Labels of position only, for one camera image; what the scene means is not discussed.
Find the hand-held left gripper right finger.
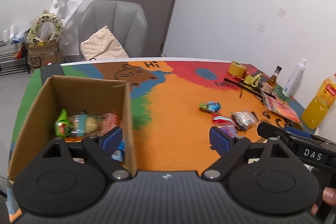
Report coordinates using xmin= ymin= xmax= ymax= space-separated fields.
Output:
xmin=201 ymin=126 xmax=298 ymax=180

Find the dark grey chair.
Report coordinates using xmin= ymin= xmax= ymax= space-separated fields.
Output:
xmin=41 ymin=63 xmax=65 ymax=80

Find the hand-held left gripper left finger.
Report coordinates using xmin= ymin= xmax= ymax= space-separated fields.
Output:
xmin=39 ymin=126 xmax=131 ymax=180

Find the yellow toy vehicle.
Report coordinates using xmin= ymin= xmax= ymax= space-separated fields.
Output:
xmin=243 ymin=73 xmax=263 ymax=86

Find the blue snack packet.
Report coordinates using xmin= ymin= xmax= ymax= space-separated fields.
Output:
xmin=112 ymin=141 xmax=126 ymax=161

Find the orange floral snack packet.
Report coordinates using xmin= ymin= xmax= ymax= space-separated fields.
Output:
xmin=98 ymin=112 xmax=122 ymax=136

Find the panda print neck pillow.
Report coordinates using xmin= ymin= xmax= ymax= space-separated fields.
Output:
xmin=27 ymin=10 xmax=64 ymax=45

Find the dotted cream cushion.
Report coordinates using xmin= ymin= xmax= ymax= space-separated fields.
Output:
xmin=80 ymin=25 xmax=130 ymax=60

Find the white plastic holder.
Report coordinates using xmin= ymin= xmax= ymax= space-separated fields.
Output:
xmin=3 ymin=25 xmax=20 ymax=44

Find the clear cake packet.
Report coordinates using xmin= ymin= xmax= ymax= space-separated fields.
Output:
xmin=231 ymin=109 xmax=259 ymax=131

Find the yellow tape roll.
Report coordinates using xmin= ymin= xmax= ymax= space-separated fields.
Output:
xmin=228 ymin=61 xmax=247 ymax=76

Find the orange juice bottle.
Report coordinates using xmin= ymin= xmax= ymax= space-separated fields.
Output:
xmin=301 ymin=72 xmax=336 ymax=130

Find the beige bread packet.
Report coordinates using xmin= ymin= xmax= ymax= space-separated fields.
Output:
xmin=69 ymin=114 xmax=104 ymax=135

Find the blue-green snack packet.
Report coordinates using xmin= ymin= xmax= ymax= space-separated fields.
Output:
xmin=199 ymin=101 xmax=221 ymax=113

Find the grey door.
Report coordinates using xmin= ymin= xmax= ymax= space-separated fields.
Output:
xmin=107 ymin=0 xmax=189 ymax=56

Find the person's right hand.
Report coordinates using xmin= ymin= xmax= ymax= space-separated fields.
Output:
xmin=310 ymin=187 xmax=336 ymax=215

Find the amber glass bottle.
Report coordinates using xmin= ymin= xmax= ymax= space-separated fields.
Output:
xmin=262 ymin=66 xmax=282 ymax=94

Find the taped cardboard box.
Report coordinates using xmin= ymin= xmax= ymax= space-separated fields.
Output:
xmin=25 ymin=39 xmax=65 ymax=72

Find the green snack packet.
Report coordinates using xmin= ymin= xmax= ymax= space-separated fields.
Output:
xmin=54 ymin=109 xmax=75 ymax=138

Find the red snack packet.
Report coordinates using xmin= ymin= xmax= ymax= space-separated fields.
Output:
xmin=211 ymin=114 xmax=235 ymax=125

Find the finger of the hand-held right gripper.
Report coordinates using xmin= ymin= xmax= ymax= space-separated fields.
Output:
xmin=257 ymin=121 xmax=300 ymax=149
xmin=285 ymin=126 xmax=313 ymax=139

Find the purple snack packet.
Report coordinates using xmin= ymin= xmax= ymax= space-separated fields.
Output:
xmin=219 ymin=125 xmax=237 ymax=137

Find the black shoe rack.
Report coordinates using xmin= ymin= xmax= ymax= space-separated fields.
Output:
xmin=0 ymin=40 xmax=30 ymax=76

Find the white spray bottle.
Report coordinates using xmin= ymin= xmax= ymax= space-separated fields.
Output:
xmin=282 ymin=58 xmax=307 ymax=98

